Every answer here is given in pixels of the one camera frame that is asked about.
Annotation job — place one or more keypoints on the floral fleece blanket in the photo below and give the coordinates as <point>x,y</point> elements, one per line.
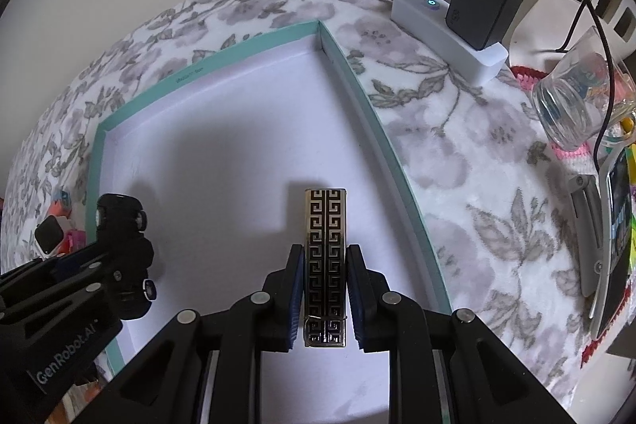
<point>489,184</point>

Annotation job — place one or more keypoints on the gold black patterned lighter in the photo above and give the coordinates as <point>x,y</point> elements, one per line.
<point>324,275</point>

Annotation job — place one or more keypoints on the teal shallow box tray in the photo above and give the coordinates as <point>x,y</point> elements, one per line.
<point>221,155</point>

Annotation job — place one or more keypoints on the white power strip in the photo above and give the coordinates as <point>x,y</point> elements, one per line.
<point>425,20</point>

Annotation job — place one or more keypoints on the clear glass jar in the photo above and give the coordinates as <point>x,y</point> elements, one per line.
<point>573,100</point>

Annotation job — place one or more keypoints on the pink blue box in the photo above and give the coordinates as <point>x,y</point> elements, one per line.
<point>61,204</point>

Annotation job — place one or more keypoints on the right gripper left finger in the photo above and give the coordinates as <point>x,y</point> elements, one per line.
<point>207,364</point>

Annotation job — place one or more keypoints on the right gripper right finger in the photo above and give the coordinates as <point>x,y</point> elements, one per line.
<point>443,368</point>

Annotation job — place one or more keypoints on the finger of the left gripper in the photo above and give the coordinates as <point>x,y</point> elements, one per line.
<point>121,223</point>
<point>135,296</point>

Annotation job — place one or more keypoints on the black plugged charger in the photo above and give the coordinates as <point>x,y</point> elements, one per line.
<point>481,23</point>

